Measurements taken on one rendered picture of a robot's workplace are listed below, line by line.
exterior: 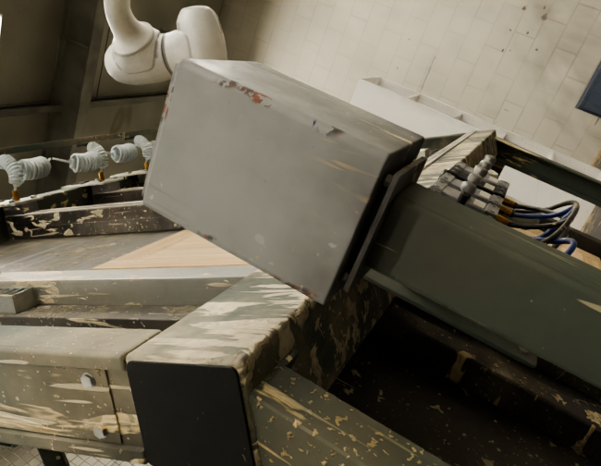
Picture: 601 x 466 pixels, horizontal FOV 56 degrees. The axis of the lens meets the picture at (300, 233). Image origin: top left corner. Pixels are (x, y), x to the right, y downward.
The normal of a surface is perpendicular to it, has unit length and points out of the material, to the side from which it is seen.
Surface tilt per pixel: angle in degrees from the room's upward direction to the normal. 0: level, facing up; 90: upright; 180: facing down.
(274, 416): 90
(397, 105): 90
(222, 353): 59
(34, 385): 90
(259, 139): 90
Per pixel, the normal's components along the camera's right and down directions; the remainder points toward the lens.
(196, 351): -0.15, -0.97
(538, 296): -0.40, 0.25
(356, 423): 0.33, -0.86
